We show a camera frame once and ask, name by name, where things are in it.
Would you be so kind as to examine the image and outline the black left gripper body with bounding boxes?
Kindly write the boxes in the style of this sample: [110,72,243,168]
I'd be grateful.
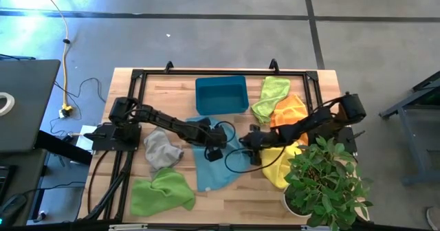
[202,122,228,149]

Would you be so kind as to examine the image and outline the dark metal side table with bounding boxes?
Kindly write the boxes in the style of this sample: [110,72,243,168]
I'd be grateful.
[379,71,440,186]

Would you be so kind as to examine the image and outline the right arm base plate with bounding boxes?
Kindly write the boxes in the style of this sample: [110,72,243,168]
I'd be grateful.
[335,126,366,155]

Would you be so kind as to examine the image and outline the white tape roll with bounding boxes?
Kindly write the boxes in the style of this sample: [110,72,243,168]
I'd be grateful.
[0,91,16,117]

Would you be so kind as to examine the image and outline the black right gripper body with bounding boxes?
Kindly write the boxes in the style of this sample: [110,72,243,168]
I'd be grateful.
[240,131,276,153]

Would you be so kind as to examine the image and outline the black keyboard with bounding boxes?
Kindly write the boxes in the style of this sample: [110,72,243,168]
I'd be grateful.
[0,165,17,204]

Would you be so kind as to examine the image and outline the yellow microfiber towel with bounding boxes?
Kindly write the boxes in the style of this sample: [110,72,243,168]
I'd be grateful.
[259,141,303,190]

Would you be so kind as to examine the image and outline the yellow power cable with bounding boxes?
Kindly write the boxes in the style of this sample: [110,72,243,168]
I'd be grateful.
[36,0,74,114]

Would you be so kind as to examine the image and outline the black aluminium frame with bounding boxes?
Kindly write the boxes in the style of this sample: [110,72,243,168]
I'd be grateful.
[78,58,326,223]

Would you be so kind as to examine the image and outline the lime green microfiber towel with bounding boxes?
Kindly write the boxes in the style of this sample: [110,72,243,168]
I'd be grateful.
[250,76,292,125]

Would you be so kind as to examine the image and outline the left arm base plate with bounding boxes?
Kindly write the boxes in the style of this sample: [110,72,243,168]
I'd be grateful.
[83,122,142,152]

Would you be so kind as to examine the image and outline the blue microfiber towel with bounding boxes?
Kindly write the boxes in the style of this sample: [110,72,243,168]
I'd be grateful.
[185,115,254,193]

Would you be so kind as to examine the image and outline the blue plastic bin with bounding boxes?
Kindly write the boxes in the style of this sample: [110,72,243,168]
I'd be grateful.
[195,75,250,116]

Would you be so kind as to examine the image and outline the black computer mouse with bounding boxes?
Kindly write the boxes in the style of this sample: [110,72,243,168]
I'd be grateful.
[0,193,28,225]

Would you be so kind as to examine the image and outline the grey microfiber towel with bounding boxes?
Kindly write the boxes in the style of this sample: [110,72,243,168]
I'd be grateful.
[143,126,185,172]

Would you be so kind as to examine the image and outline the orange microfiber towel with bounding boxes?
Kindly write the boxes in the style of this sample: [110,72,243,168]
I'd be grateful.
[269,93,309,146]

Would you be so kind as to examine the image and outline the white plant pot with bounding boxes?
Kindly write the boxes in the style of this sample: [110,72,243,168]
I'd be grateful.
[281,184,314,219]

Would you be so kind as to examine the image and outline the black desk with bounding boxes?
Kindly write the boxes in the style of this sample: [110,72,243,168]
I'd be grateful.
[0,130,94,227]

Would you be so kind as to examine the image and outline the green leafy plant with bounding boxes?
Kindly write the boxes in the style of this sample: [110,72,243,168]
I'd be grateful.
[283,136,374,231]

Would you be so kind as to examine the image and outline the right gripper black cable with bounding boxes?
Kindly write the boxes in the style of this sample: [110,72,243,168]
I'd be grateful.
[225,146,287,174]

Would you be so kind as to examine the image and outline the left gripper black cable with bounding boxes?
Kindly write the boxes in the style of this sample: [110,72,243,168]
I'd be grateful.
[205,120,237,156]

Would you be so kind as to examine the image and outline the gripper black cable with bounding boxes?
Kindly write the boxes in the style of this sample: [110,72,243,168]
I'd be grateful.
[205,120,237,156]
[225,146,287,174]

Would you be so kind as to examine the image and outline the white box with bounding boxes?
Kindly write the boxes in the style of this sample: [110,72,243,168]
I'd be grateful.
[74,124,96,155]

